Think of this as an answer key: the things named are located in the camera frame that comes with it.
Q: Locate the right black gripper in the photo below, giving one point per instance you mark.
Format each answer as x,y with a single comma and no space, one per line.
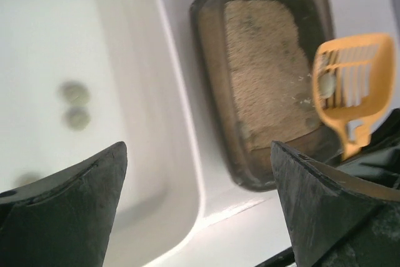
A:
379,161

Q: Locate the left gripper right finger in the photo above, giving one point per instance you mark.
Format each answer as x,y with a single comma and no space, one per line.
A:
335,218

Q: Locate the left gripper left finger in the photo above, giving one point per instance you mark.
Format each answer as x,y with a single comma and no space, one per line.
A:
64,219

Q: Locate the yellow litter scoop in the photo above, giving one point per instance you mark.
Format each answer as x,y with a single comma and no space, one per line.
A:
365,69

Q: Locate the grey litter box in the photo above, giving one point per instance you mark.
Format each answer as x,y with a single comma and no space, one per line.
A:
257,57

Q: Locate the grey litter clump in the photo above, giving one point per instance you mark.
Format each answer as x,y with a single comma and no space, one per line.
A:
75,93
326,85
77,118

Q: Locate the white plastic tray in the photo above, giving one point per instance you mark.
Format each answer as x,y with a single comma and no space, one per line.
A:
123,52

